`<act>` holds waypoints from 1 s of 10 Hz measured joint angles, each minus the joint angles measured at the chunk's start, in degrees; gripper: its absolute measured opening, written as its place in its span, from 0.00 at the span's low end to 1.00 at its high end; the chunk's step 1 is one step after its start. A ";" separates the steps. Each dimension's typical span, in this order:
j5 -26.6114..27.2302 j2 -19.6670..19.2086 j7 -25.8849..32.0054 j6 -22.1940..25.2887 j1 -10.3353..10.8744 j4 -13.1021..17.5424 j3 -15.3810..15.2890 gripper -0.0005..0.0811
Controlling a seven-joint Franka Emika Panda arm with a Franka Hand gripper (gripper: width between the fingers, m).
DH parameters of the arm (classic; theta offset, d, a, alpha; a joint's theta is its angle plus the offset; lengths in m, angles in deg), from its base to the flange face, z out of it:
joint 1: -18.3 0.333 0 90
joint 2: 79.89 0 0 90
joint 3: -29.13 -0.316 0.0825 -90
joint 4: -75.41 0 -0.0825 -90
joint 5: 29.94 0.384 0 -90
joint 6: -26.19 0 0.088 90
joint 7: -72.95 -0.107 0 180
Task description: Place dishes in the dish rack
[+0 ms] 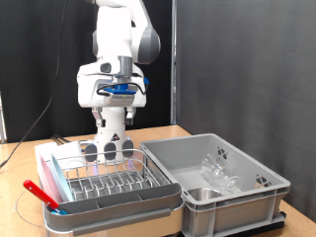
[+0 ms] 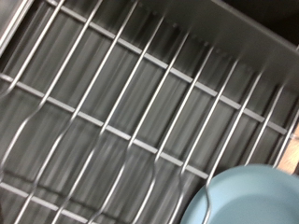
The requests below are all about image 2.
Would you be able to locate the light blue plate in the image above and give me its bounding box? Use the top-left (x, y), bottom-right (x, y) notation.
top-left (180, 163), bottom-right (299, 224)

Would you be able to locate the steel wire dish rack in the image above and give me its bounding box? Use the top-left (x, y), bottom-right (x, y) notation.
top-left (0, 0), bottom-right (299, 224)

